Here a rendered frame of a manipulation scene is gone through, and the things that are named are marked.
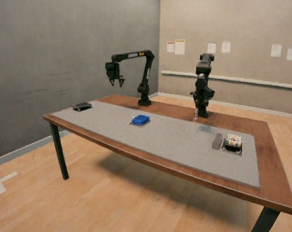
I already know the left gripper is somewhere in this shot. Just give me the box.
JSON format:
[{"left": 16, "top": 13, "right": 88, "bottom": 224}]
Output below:
[{"left": 190, "top": 92, "right": 205, "bottom": 109}]

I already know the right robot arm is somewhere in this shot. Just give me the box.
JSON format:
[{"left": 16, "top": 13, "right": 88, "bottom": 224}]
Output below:
[{"left": 105, "top": 50, "right": 155, "bottom": 103}]

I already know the blue grid rack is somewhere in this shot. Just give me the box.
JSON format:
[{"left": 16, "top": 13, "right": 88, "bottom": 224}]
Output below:
[{"left": 132, "top": 115, "right": 149, "bottom": 125}]

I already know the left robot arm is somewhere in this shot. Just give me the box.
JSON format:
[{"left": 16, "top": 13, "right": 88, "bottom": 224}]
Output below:
[{"left": 195, "top": 54, "right": 215, "bottom": 117}]

